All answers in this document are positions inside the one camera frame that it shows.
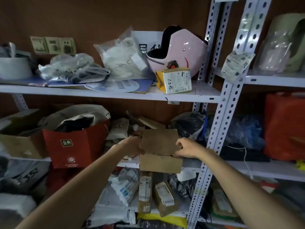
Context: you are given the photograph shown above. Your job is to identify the flat brown labelled parcel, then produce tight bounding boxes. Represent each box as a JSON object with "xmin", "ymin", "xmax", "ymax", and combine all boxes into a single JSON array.
[{"xmin": 210, "ymin": 185, "xmax": 240, "ymax": 219}]

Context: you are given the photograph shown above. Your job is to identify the white soft bundle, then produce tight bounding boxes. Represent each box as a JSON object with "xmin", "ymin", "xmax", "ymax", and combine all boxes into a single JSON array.
[{"xmin": 0, "ymin": 193, "xmax": 37, "ymax": 220}]

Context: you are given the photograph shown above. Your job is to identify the pink helmet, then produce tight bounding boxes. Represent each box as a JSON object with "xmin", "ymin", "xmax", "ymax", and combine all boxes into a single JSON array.
[{"xmin": 146, "ymin": 25, "xmax": 208, "ymax": 79}]

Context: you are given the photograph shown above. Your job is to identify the black flat cloth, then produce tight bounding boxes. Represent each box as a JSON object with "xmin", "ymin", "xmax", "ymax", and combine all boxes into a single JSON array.
[{"xmin": 219, "ymin": 143, "xmax": 270, "ymax": 163}]

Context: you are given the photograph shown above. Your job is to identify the person's right hand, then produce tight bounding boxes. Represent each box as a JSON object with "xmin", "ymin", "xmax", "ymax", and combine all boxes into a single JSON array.
[{"xmin": 173, "ymin": 137, "xmax": 205, "ymax": 159}]

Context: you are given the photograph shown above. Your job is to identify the yellow parcel white label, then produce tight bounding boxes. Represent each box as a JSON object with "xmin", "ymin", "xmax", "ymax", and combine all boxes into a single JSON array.
[{"xmin": 155, "ymin": 67, "xmax": 193, "ymax": 95}]

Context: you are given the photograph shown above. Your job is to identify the grey crumpled paper bag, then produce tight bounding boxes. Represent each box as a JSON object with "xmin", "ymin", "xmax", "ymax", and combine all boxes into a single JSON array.
[{"xmin": 39, "ymin": 104, "xmax": 112, "ymax": 133}]

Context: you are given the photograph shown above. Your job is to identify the clear bag white contents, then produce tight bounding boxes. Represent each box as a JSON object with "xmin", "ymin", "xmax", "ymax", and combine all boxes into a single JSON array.
[{"xmin": 93, "ymin": 27, "xmax": 154, "ymax": 81}]

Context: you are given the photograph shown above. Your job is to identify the white blue labelled plastic parcel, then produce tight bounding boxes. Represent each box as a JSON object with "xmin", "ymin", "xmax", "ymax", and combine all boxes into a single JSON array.
[{"xmin": 110, "ymin": 167, "xmax": 140, "ymax": 207}]

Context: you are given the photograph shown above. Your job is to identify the white labelled hanging packet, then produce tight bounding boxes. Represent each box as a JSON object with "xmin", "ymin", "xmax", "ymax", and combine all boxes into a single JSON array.
[{"xmin": 220, "ymin": 51, "xmax": 256, "ymax": 83}]

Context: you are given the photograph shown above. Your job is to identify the pale green wrapped helmet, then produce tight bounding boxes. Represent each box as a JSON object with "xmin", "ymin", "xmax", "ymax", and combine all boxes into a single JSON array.
[{"xmin": 252, "ymin": 12, "xmax": 305, "ymax": 75}]

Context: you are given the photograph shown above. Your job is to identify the person's right forearm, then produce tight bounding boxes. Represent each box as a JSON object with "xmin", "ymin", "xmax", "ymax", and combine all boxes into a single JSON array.
[{"xmin": 195, "ymin": 146, "xmax": 305, "ymax": 229}]

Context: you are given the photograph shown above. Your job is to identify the white plastic mailer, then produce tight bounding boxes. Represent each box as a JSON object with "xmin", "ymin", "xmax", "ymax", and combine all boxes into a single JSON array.
[{"xmin": 86, "ymin": 204, "xmax": 137, "ymax": 229}]

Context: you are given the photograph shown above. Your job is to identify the black plastic bag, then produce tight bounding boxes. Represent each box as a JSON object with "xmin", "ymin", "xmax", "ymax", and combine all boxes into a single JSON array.
[{"xmin": 169, "ymin": 111, "xmax": 207, "ymax": 140}]

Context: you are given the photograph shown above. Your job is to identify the grey round tub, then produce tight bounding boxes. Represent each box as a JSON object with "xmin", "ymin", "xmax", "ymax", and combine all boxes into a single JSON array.
[{"xmin": 0, "ymin": 42, "xmax": 33, "ymax": 80}]

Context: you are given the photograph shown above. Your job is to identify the wide brown labelled parcel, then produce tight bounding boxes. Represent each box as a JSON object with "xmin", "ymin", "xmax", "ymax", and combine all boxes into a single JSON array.
[{"xmin": 152, "ymin": 180, "xmax": 180, "ymax": 218}]

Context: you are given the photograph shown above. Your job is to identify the person's left hand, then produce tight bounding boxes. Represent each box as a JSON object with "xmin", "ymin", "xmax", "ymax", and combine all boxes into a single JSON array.
[{"xmin": 118, "ymin": 135, "xmax": 145, "ymax": 158}]

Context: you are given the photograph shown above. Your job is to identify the blue plastic bag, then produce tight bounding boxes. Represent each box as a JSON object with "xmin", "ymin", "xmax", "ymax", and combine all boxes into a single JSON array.
[{"xmin": 225, "ymin": 114, "xmax": 267, "ymax": 151}]

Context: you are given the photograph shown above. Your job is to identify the orange red bag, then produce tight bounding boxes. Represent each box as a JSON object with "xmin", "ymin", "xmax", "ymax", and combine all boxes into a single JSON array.
[{"xmin": 263, "ymin": 91, "xmax": 305, "ymax": 162}]

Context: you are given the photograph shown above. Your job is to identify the crumpled clear plastic bag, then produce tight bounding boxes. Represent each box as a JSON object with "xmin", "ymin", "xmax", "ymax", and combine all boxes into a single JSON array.
[{"xmin": 37, "ymin": 53, "xmax": 111, "ymax": 84}]

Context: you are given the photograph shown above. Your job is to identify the beige wall socket panel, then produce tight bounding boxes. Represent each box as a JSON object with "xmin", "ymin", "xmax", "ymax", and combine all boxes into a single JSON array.
[{"xmin": 30, "ymin": 36, "xmax": 77, "ymax": 55}]

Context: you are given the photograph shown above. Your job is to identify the grey printed mailer bag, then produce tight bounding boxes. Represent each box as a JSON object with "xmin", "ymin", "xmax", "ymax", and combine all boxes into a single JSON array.
[{"xmin": 0, "ymin": 160, "xmax": 51, "ymax": 195}]

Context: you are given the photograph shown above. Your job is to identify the thin white cable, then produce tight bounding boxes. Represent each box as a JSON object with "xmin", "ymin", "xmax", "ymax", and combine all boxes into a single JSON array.
[{"xmin": 226, "ymin": 145, "xmax": 255, "ymax": 180}]

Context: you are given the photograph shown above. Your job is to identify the white paper pouch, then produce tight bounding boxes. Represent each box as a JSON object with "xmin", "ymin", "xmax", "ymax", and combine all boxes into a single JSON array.
[{"xmin": 105, "ymin": 117, "xmax": 130, "ymax": 141}]

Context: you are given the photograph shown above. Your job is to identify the worn cardboard box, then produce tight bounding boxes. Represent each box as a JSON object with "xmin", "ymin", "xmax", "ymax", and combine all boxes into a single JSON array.
[{"xmin": 0, "ymin": 103, "xmax": 74, "ymax": 160}]

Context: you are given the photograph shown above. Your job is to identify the person's left forearm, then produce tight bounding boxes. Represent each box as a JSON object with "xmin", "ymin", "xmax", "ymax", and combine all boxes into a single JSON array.
[{"xmin": 15, "ymin": 145, "xmax": 130, "ymax": 229}]

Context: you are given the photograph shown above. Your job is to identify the slim brown labelled parcel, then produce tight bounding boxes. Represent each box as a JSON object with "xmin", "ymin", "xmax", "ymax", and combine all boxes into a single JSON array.
[{"xmin": 137, "ymin": 171, "xmax": 153, "ymax": 214}]

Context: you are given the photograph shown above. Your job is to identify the blue white printed board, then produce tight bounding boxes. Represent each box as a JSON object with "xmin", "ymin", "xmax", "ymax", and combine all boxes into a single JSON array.
[{"xmin": 46, "ymin": 78, "xmax": 154, "ymax": 94}]

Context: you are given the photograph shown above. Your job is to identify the yellow plastic mailer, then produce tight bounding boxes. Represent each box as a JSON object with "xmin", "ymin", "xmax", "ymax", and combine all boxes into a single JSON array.
[{"xmin": 137, "ymin": 212, "xmax": 188, "ymax": 229}]

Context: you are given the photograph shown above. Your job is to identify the white paper sign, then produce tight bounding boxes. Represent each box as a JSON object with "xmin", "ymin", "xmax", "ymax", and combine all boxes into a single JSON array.
[{"xmin": 131, "ymin": 30, "xmax": 164, "ymax": 55}]

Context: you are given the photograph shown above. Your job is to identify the white perforated metal shelf rack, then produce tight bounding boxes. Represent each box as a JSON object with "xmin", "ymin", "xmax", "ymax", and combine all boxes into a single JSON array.
[
  {"xmin": 186, "ymin": 0, "xmax": 305, "ymax": 229},
  {"xmin": 0, "ymin": 0, "xmax": 234, "ymax": 229}
]

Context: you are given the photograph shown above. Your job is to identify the red paper bag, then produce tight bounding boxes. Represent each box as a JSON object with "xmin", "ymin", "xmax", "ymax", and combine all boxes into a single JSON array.
[{"xmin": 42, "ymin": 119, "xmax": 111, "ymax": 170}]

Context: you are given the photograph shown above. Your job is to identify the plain brown cardboard box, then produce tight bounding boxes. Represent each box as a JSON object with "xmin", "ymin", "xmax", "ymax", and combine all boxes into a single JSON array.
[{"xmin": 139, "ymin": 128, "xmax": 183, "ymax": 174}]

